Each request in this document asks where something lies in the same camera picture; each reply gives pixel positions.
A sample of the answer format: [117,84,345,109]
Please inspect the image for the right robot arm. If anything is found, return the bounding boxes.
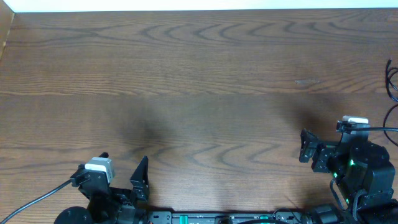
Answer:
[299,129,397,224]

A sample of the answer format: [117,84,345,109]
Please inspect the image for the left camera black cable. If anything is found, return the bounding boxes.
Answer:
[0,179,73,224]

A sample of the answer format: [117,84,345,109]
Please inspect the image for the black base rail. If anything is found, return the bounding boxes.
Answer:
[144,208,303,224]

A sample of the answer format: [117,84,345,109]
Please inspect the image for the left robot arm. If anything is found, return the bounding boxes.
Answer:
[54,152,151,224]

